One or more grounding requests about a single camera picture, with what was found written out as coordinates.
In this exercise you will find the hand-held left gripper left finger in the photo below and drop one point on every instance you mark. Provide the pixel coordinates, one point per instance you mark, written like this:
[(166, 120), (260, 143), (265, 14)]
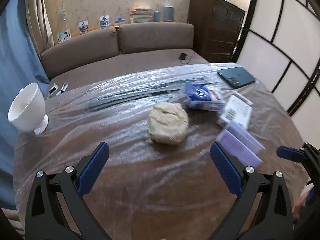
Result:
[(93, 167)]

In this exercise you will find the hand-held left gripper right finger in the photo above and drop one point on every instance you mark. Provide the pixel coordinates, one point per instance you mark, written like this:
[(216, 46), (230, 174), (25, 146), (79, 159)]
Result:
[(226, 170)]

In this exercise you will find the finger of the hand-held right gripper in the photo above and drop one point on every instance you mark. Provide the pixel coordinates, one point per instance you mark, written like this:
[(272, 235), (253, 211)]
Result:
[(290, 153)]

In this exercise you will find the ball of white dough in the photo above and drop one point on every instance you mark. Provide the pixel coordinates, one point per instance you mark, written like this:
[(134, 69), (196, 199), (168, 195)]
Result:
[(167, 122)]

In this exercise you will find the white medicine box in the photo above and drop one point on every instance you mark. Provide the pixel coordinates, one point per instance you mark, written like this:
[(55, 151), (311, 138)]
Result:
[(235, 110)]

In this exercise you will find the blue white tissue pack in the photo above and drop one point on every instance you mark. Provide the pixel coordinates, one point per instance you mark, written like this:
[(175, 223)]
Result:
[(202, 96)]

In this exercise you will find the small metal clip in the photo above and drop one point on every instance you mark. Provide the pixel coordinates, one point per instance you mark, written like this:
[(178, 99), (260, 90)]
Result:
[(64, 87)]

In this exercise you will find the small white object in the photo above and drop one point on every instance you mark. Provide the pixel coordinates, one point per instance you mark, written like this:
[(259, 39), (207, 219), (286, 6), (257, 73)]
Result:
[(53, 90)]

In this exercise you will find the white footed cup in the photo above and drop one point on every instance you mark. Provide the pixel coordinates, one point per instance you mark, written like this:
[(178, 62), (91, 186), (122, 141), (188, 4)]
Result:
[(25, 107)]

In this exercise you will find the blue smartphone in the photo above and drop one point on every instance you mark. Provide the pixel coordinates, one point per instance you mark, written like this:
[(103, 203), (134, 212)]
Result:
[(237, 76)]

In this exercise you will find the brown sofa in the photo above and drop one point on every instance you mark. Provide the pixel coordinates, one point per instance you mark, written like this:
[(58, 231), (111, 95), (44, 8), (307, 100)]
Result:
[(125, 65)]

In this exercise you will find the black framed sliding screen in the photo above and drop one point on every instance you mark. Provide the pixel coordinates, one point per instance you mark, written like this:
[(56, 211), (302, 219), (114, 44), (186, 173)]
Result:
[(282, 42)]

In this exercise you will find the brown sofa back cushion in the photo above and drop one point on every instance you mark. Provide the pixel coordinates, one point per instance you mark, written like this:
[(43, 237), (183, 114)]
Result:
[(155, 37), (80, 47)]

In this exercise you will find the small black device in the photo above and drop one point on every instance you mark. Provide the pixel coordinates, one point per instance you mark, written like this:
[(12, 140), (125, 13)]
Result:
[(182, 56)]

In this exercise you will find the standing photo print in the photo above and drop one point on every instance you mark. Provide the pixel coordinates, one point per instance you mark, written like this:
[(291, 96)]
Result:
[(83, 27), (120, 20), (105, 21), (64, 36)]

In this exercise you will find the blue curtain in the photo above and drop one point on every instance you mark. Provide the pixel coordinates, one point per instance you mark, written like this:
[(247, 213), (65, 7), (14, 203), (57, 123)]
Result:
[(17, 55)]

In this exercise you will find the dark wooden dresser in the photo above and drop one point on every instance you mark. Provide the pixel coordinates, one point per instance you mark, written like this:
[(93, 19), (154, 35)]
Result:
[(212, 27)]

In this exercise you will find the stack of books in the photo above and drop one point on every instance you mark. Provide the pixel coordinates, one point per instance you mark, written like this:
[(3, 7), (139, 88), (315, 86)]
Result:
[(141, 15)]

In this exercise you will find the blue cylinder container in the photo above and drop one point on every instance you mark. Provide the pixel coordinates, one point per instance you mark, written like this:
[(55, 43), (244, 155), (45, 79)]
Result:
[(156, 16)]

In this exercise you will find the beige curtain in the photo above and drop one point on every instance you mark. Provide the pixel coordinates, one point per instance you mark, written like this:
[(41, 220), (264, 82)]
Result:
[(37, 10)]

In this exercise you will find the hanging wall clip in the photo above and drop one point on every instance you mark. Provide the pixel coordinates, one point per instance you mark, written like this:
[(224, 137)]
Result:
[(63, 16)]

